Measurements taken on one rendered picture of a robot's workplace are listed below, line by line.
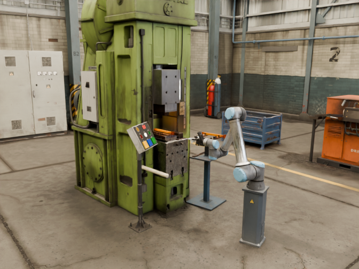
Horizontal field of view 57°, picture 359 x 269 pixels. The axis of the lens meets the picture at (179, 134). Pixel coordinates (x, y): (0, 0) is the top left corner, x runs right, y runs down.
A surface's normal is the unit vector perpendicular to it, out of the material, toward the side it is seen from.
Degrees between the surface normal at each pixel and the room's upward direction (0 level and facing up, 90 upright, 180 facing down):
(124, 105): 89
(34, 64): 90
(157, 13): 90
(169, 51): 90
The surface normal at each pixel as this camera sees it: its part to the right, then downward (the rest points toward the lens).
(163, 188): -0.70, 0.14
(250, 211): -0.51, 0.18
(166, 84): 0.71, 0.15
